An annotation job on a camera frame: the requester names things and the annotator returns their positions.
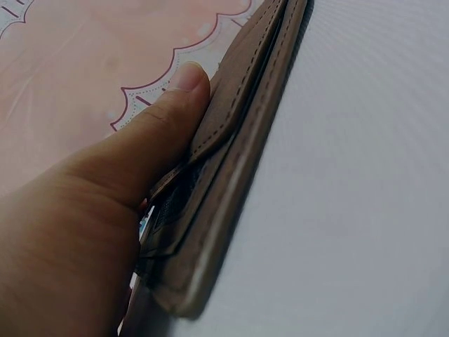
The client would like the person's left hand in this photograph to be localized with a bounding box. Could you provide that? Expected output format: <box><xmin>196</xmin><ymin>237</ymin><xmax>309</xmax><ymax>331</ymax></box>
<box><xmin>0</xmin><ymin>61</ymin><xmax>212</xmax><ymax>337</ymax></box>

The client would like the brown leather wallet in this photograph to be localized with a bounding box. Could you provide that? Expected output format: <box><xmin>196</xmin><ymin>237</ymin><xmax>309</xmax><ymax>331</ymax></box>
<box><xmin>117</xmin><ymin>0</ymin><xmax>310</xmax><ymax>337</ymax></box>

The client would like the white and blue card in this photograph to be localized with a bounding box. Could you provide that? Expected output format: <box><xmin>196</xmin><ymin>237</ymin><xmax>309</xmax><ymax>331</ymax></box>
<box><xmin>138</xmin><ymin>205</ymin><xmax>156</xmax><ymax>244</ymax></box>

